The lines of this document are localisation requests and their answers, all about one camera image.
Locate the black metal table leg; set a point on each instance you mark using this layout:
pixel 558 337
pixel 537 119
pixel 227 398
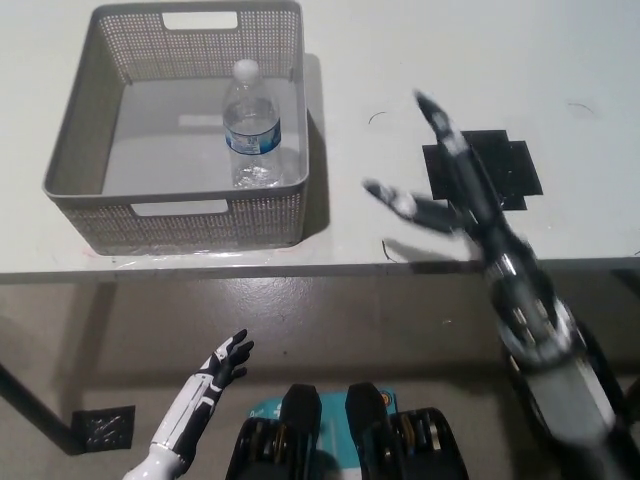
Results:
pixel 35 410

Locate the grey perforated plastic basket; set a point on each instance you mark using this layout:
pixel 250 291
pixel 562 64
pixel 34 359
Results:
pixel 165 222

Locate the black tape patch on table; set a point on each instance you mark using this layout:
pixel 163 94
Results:
pixel 515 170

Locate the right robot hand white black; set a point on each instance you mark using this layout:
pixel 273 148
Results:
pixel 470 195

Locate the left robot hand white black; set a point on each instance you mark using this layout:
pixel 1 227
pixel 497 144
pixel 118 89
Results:
pixel 192 405

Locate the clear plastic water bottle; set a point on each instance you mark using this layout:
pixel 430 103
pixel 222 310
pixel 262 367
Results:
pixel 252 125

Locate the black tape patch on floor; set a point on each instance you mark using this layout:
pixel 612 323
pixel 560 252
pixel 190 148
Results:
pixel 103 429

